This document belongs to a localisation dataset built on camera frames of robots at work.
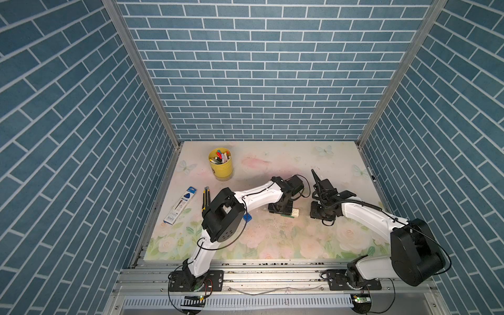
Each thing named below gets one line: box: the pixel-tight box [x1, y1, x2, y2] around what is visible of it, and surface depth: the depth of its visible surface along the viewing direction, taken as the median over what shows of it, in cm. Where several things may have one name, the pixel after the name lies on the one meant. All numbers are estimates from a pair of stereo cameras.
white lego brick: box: [291, 207, 300, 218], surface depth 90 cm
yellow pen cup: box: [208, 147, 234, 182], surface depth 100 cm
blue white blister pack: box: [162, 185, 198, 226], surface depth 95 cm
